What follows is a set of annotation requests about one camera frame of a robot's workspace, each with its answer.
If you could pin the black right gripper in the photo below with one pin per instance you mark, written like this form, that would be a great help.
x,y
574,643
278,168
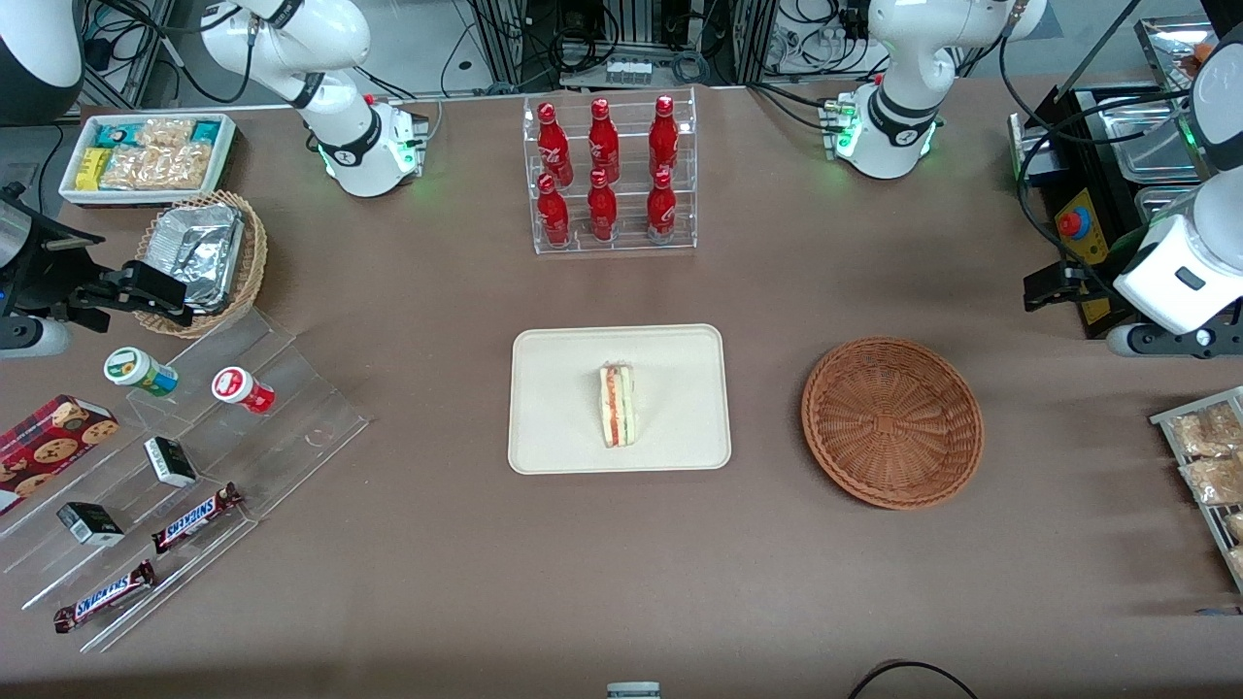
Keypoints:
x,y
46,275

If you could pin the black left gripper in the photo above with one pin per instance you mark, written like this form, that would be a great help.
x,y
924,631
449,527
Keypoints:
x,y
1081,284

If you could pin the triangle sandwich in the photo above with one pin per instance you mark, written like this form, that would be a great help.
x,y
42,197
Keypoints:
x,y
618,408

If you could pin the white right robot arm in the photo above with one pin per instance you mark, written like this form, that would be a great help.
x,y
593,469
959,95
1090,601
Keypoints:
x,y
354,136

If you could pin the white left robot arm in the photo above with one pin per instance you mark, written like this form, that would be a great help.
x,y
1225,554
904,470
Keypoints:
x,y
893,107

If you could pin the silver foil tray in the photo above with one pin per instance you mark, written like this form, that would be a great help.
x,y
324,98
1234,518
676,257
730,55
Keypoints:
x,y
199,252

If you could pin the light wicker basket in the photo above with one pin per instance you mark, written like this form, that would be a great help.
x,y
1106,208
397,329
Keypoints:
x,y
254,252

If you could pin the brown round wicker basket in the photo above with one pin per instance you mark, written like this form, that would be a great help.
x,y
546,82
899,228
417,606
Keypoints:
x,y
891,422

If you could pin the stainless steel tray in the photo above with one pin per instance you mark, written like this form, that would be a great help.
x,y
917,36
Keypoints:
x,y
1165,44

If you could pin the cream rectangular tray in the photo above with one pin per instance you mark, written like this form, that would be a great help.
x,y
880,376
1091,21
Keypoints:
x,y
554,398

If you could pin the black control box with e-stop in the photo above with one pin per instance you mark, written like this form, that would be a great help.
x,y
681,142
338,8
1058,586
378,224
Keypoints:
x,y
1092,228

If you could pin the green lidded cup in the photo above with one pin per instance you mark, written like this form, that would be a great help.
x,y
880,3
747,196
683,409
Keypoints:
x,y
139,371

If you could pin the red lidded cup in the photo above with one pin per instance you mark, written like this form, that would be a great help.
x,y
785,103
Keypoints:
x,y
241,388

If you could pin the clear bag of peanuts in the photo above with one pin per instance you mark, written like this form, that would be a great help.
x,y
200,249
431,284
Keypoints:
x,y
167,131
155,168

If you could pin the white rectangular snack bin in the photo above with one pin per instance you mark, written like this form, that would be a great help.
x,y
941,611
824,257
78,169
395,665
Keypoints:
x,y
68,189

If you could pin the yellow snack pack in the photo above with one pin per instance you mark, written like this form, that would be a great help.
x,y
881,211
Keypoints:
x,y
92,167

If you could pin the small black white box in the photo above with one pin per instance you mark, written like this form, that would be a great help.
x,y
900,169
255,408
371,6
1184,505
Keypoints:
x,y
170,461
89,523

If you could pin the teal snack pack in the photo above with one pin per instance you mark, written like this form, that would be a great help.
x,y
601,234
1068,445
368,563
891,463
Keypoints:
x,y
117,134
206,130

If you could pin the stainless steel pan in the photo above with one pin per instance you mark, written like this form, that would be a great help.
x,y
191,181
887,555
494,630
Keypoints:
x,y
1151,146

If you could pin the clear acrylic stepped shelf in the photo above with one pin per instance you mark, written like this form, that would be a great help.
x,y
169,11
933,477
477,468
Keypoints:
x,y
291,417

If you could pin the red cookie box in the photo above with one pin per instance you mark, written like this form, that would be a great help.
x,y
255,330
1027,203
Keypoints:
x,y
49,447

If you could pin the clear bag of snacks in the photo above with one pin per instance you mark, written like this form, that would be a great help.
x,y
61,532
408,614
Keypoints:
x,y
1204,432
1214,479

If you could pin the brown snickers bar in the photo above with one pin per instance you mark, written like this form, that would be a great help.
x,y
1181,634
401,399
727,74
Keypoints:
x,y
197,516
104,595

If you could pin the red cola bottle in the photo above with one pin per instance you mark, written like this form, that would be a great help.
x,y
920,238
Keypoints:
x,y
552,141
603,138
553,212
661,206
602,208
664,134

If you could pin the clear acrylic bottle rack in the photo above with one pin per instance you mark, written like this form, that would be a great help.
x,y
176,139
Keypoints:
x,y
626,238

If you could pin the grey power strip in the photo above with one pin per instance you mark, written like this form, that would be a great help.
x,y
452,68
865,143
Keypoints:
x,y
629,71

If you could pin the grey small device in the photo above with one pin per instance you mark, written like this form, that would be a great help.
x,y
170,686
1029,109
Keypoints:
x,y
633,690

